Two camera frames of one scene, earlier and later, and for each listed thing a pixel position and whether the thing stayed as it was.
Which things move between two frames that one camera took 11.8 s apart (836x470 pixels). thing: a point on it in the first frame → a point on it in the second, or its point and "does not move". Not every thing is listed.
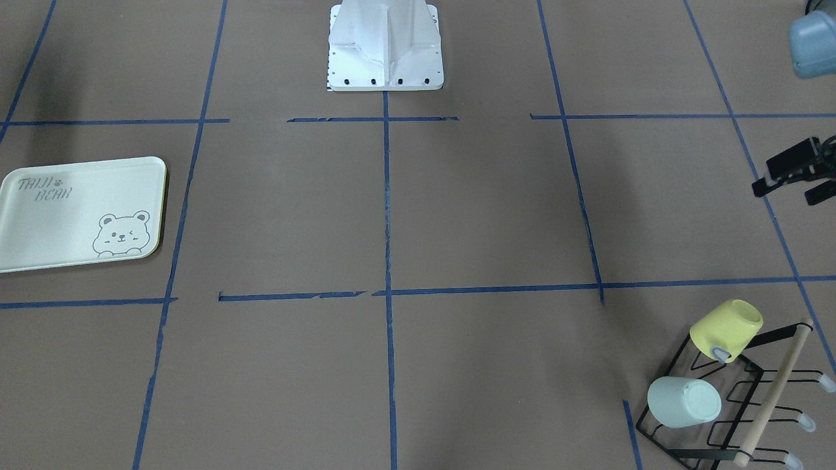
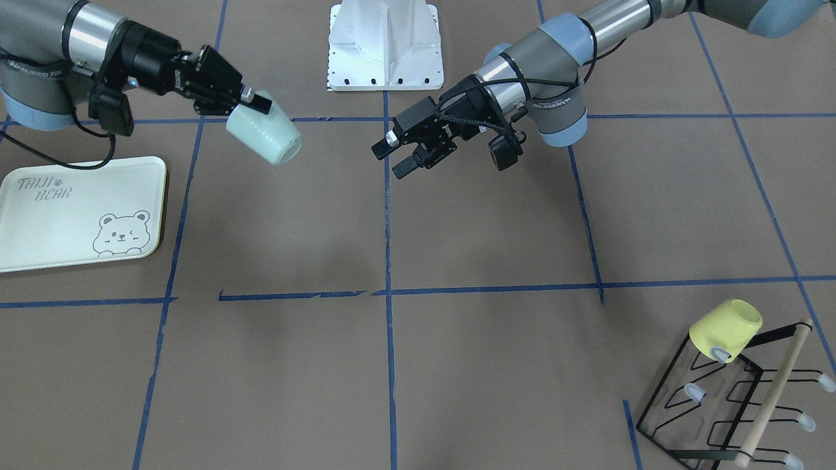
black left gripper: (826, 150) → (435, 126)
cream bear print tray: (81, 213) does not move
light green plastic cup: (677, 402) → (272, 136)
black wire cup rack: (708, 413) does not move
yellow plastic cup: (731, 326) does not move
